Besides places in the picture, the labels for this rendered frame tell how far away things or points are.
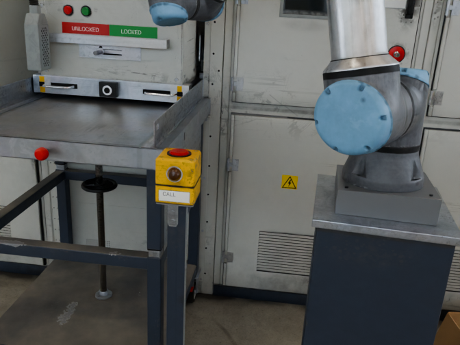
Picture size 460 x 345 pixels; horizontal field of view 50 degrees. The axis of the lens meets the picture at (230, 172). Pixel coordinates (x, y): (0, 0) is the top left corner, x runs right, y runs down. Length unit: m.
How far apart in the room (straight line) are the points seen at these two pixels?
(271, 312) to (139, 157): 1.08
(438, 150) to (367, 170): 0.80
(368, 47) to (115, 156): 0.65
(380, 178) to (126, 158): 0.61
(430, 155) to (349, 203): 0.83
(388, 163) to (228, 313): 1.13
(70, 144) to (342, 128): 0.68
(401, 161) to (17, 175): 1.56
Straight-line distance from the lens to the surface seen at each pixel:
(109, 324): 1.76
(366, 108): 0.96
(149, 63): 1.70
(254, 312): 2.11
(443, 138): 1.94
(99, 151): 1.29
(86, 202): 2.15
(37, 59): 1.71
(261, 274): 2.10
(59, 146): 1.32
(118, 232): 2.15
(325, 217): 1.15
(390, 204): 1.17
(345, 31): 1.01
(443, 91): 1.90
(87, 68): 1.77
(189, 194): 1.00
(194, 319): 2.05
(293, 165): 1.90
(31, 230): 2.29
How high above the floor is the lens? 1.21
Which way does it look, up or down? 19 degrees down
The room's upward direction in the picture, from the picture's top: 3 degrees clockwise
